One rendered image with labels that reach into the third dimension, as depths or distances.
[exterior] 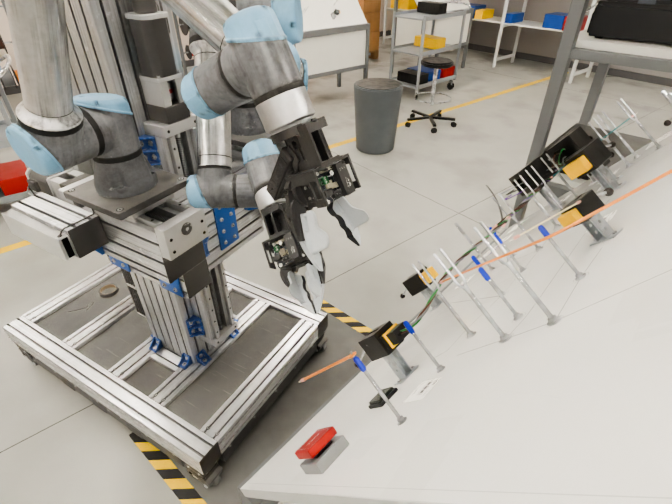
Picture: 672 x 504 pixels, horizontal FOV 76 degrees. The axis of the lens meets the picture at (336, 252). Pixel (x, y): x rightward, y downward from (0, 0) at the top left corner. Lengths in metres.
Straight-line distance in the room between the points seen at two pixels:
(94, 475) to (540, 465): 1.89
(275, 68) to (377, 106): 3.51
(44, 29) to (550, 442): 0.93
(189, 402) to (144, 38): 1.29
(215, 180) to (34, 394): 1.73
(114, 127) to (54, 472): 1.46
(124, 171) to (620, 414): 1.08
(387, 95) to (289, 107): 3.50
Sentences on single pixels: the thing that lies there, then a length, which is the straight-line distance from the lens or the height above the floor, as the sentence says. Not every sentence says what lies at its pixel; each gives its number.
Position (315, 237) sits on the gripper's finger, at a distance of 0.62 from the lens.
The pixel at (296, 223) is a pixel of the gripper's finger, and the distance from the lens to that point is 0.63.
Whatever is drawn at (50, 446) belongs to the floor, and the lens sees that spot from 2.26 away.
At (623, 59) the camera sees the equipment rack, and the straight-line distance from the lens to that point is 1.44.
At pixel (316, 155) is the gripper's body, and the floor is 1.45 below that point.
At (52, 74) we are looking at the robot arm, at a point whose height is 1.48.
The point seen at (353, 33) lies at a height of 0.78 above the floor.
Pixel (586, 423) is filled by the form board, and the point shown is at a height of 1.41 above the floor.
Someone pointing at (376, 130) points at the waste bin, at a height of 0.25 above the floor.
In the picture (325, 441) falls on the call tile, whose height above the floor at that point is 1.13.
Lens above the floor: 1.68
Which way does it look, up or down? 36 degrees down
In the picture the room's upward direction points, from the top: straight up
